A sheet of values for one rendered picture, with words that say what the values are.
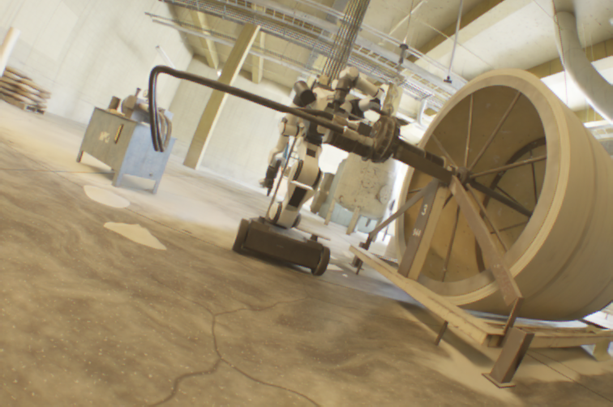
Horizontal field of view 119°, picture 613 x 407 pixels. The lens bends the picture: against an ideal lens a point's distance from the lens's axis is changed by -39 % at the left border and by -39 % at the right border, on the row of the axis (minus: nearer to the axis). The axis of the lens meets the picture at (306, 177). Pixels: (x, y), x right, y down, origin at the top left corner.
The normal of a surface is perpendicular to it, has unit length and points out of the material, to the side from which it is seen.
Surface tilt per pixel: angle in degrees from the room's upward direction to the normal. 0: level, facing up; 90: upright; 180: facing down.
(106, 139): 90
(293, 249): 90
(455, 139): 128
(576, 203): 94
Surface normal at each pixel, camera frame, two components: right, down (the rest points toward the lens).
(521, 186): -0.06, 0.54
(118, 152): -0.24, -0.15
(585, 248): 0.07, 0.25
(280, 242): 0.22, 0.01
